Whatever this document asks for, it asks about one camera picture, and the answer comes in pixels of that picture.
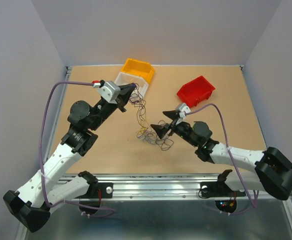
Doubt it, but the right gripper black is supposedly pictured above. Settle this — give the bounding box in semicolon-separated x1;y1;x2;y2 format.
149;110;199;148

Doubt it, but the thin wire bundle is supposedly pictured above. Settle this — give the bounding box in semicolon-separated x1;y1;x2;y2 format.
125;83;175;152

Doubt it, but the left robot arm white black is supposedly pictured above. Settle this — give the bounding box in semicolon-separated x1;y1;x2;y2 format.
3;80;137;233

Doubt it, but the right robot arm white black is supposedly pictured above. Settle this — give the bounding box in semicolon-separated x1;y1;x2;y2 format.
151;110;292;201

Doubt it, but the white plastic bin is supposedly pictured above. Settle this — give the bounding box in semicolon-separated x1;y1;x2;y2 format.
114;72;149;98

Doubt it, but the yellow plastic bin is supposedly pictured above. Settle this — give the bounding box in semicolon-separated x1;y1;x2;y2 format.
121;58;155;84

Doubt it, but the red plastic bin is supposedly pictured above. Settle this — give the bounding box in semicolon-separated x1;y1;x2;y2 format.
176;75;216;108

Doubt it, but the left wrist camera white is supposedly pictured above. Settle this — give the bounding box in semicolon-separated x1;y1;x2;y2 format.
97;81;121;104

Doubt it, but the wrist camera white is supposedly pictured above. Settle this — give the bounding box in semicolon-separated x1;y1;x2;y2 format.
97;81;121;104
175;102;191;125

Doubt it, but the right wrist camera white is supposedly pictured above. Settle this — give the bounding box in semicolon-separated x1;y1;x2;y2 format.
175;102;191;125

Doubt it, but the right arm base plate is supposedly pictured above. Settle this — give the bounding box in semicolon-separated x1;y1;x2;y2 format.
199;181;246;199

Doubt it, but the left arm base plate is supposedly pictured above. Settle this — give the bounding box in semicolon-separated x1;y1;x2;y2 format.
77;182;114;199

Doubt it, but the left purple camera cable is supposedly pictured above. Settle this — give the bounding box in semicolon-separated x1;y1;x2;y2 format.
39;79;117;219

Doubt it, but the purple camera cable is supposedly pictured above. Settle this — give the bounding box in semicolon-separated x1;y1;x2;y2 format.
185;103;259;216
39;79;117;219

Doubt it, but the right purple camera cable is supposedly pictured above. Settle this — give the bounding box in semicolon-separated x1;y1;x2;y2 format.
185;103;259;216

